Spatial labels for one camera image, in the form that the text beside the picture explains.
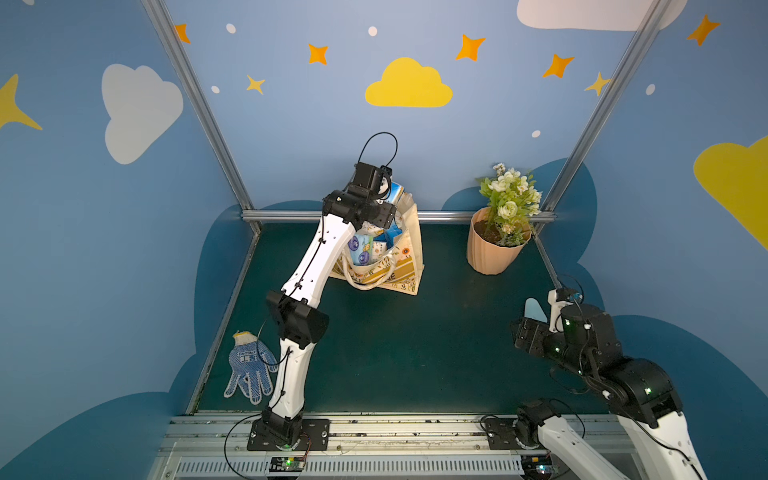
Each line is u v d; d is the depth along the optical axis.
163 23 0.70
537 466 0.71
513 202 0.90
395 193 0.78
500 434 0.75
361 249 0.86
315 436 0.74
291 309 0.52
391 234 0.92
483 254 0.98
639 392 0.40
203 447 0.73
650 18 0.70
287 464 0.70
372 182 0.64
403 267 0.93
